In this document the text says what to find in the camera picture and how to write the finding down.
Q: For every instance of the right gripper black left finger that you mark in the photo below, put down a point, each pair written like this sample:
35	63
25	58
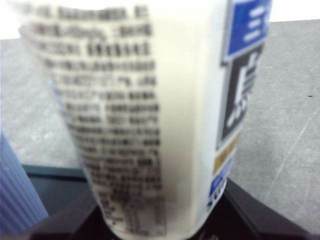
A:
80	222

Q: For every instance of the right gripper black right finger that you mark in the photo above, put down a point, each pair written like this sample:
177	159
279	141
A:
245	220

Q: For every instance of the dark tea bottle beige label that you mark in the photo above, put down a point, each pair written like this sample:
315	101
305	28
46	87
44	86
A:
175	100

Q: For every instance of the blue ribbed cup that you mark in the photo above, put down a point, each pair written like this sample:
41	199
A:
15	187

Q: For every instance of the dark blue rectangular tray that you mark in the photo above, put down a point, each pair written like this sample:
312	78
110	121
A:
57	185

